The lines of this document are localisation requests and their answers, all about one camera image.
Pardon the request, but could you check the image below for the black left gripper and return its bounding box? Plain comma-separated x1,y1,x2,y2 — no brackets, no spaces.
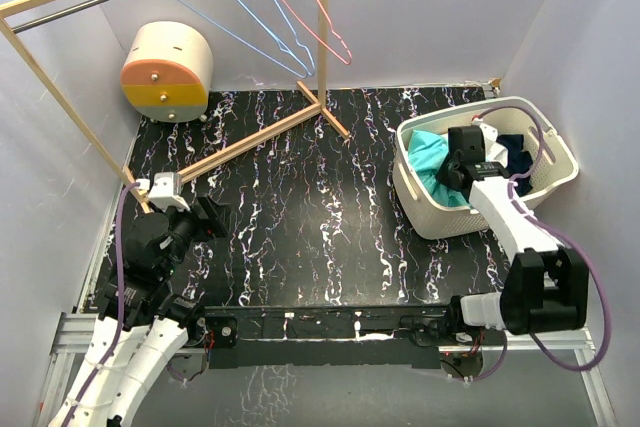
155,192,231,277

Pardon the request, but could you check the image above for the teal t shirt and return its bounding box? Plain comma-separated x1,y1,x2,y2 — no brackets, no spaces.
407,130,468,208

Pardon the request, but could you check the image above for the blue hanger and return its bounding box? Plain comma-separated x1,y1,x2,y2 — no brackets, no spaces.
166,0,311,79
216,0,316,80

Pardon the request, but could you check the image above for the pink wire hanger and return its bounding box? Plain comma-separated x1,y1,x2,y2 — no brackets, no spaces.
257,0,353,66

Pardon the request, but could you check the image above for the white t shirt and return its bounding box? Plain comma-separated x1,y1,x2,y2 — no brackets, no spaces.
480,123,508,167

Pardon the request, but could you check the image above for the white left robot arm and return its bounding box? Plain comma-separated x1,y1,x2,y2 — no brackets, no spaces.
50,196,231,426

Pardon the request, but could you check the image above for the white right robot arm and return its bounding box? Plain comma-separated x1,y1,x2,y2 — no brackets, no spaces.
437,125,589,344

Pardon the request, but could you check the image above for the cream round drawer cabinet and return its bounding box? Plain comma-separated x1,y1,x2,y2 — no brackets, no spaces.
120,21,214,124

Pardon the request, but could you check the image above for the navy blue garment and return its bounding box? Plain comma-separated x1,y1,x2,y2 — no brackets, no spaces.
497,134,533,197

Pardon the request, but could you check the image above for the cream plastic laundry basket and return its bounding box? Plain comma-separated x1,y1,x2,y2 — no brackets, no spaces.
392,96,579,240

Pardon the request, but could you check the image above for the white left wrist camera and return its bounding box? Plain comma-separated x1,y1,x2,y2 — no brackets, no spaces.
136,172,190,212

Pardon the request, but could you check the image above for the wooden clothes rack frame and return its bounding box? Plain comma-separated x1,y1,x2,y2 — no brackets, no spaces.
0,0,353,218

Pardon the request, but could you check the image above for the aluminium base frame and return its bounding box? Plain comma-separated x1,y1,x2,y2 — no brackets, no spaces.
37,306,619,427

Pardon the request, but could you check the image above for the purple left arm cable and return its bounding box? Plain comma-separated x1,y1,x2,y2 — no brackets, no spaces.
59,183,141,418

